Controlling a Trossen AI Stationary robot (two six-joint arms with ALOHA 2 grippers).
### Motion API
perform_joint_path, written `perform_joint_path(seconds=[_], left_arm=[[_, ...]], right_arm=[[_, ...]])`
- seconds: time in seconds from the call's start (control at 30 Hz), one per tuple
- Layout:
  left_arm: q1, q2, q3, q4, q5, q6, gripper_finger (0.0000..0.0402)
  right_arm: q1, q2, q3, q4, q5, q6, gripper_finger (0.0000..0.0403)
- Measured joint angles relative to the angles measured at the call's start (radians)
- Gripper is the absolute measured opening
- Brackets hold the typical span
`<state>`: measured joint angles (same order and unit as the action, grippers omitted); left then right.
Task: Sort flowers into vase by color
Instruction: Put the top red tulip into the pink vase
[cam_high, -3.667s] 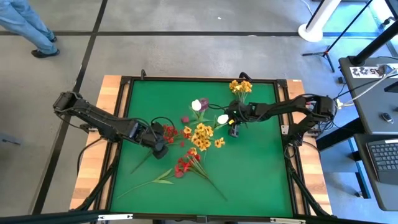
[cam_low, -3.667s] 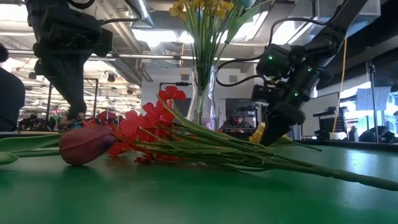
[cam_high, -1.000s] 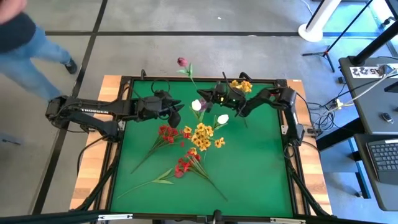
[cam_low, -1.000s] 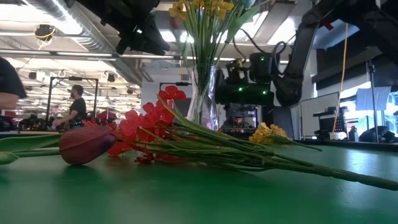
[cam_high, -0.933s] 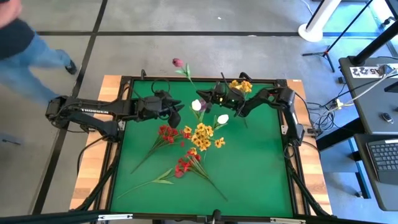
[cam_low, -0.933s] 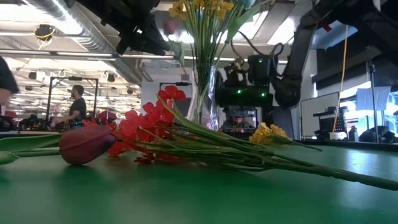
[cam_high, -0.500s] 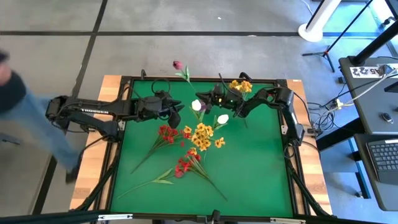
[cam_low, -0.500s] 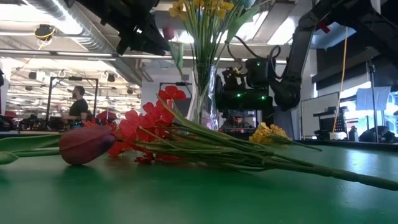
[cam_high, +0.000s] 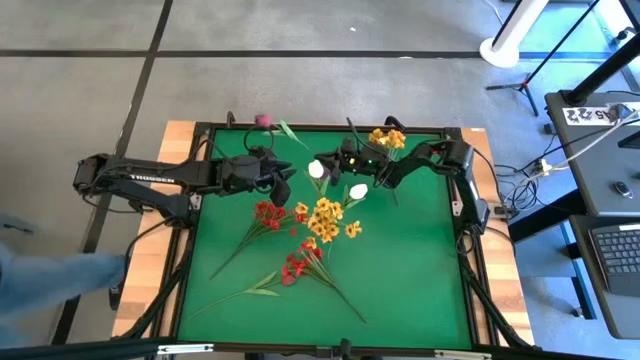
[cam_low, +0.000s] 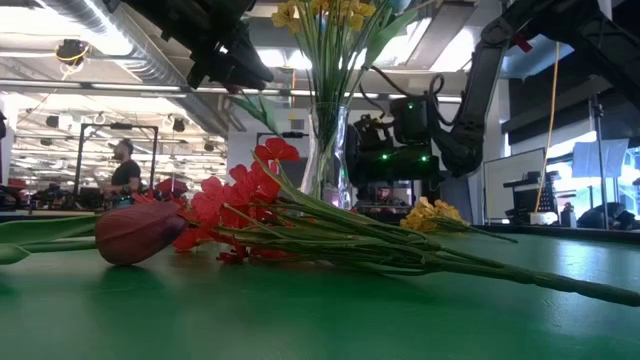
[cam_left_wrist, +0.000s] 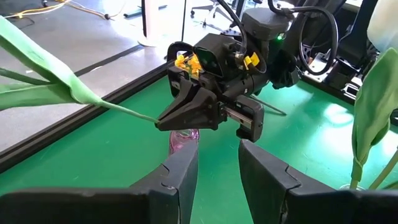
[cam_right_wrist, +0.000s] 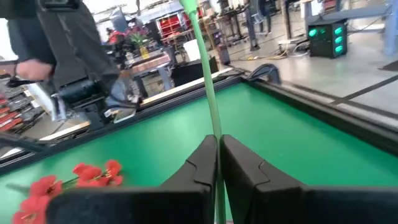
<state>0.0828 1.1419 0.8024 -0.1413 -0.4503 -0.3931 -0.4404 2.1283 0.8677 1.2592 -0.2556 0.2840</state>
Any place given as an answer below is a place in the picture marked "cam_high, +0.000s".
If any white artificial tulip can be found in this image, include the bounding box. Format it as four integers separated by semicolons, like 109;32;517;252
304;159;332;199
341;182;370;211

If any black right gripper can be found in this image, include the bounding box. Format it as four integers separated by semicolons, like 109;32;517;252
313;139;381;177

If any white paper label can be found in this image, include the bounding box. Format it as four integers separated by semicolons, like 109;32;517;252
562;105;615;126

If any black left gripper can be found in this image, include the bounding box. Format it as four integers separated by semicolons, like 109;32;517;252
248;145;299;194

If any black light tripod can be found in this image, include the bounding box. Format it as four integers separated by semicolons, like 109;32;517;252
485;0;604;118

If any yellow daffodil bunch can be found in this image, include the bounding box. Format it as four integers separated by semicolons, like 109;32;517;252
368;127;407;207

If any black aluminium beam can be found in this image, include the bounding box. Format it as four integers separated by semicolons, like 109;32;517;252
0;336;177;360

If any white stand round base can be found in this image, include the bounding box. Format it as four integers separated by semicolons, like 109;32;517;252
478;0;551;70

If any person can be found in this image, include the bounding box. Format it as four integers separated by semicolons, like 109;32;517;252
0;242;127;331

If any green felt table mat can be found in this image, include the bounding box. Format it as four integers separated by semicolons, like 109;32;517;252
177;127;474;350

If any red artificial flower bunch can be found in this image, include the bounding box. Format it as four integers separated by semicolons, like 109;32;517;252
209;199;301;280
281;247;367;325

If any black aluminium table frame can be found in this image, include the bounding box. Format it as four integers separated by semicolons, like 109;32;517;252
112;119;536;360

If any dark laptop keyboard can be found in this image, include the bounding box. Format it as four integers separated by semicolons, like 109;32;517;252
588;223;640;297

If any silver corner bracket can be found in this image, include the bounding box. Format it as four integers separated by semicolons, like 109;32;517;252
433;349;494;360
156;342;215;357

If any grey desk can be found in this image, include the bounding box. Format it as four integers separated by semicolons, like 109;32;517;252
568;213;640;341
543;91;640;217

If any black angled pole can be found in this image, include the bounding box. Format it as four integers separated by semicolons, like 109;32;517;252
562;32;640;107

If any orange small-flower bunch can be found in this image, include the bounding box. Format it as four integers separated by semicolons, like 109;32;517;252
294;197;364;250

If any pink flower stem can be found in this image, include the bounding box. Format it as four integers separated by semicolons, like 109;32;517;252
253;113;310;151

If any black cable bundle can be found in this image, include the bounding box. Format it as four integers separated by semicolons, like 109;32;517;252
492;162;544;214

